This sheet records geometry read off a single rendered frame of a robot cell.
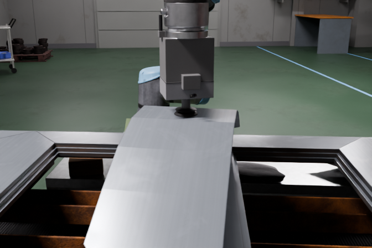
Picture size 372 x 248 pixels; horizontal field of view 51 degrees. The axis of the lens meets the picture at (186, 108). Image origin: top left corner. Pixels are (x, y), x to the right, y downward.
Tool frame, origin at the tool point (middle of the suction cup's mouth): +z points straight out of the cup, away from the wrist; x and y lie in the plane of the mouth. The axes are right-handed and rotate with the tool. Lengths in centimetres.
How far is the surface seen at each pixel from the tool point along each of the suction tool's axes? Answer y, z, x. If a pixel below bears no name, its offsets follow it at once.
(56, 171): -30, 31, 52
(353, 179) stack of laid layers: 36.9, 16.1, 0.3
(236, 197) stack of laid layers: 8.5, 14.1, -5.0
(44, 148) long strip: -29.1, 14.2, 29.2
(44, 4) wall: -130, -3, 969
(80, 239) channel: -20.7, 26.5, 6.8
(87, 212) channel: -19.5, 27.7, 19.6
